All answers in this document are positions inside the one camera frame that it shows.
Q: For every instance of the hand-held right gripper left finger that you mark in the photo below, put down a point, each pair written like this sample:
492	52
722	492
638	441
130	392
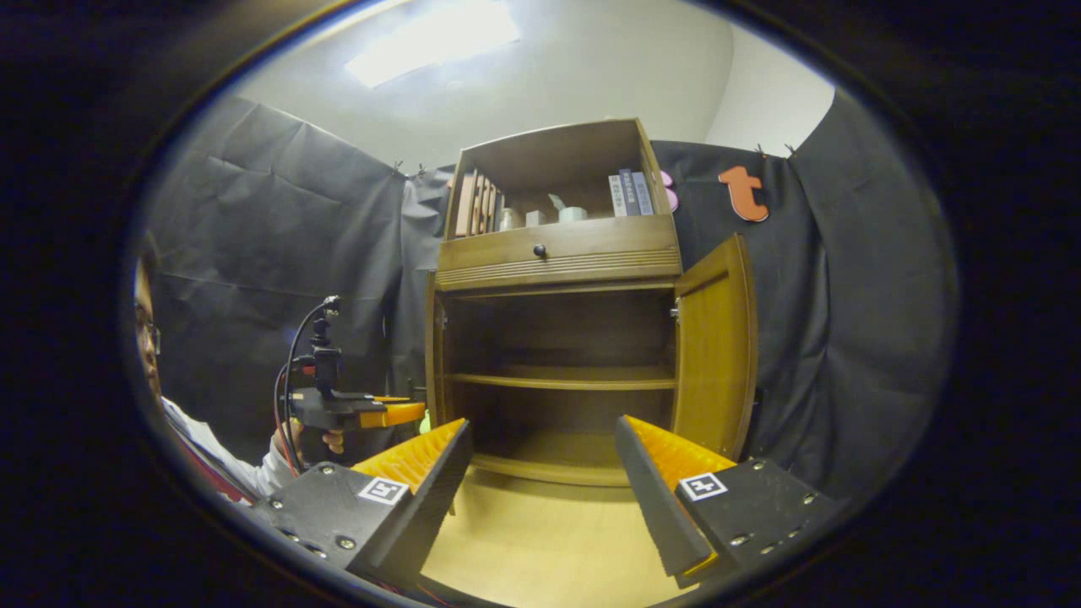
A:
426	511

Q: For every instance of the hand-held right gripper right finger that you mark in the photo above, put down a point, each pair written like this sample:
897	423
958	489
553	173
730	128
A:
654	498

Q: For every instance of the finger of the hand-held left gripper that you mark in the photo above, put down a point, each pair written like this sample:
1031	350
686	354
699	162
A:
393	399
393	415

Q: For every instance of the wooden shoe cabinet door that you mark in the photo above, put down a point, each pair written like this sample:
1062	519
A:
432	363
714	355

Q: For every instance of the wooden double-door shoe cabinet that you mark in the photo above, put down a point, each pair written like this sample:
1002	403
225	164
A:
549	152

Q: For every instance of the wooden cabinet drawer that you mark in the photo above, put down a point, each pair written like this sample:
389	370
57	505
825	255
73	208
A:
608	249

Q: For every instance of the wooden inner shelf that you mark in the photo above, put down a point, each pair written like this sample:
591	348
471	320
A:
557	378

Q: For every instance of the black backdrop cloth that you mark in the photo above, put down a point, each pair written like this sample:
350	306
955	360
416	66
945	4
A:
270	211

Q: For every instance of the person's head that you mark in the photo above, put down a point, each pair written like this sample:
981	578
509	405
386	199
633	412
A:
145	295

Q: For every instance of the small silver cup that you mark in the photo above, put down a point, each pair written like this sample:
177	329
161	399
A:
509	219

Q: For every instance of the small white box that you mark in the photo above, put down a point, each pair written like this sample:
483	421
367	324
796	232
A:
535	218

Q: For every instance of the grey shelf book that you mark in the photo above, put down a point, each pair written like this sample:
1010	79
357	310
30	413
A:
616	198

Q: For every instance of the light blue shelf book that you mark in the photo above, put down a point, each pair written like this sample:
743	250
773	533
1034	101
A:
644	194

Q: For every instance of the dark blue shelf book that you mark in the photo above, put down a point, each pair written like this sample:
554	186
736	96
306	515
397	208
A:
628	192

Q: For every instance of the ceiling light panel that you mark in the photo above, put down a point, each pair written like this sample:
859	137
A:
431	38

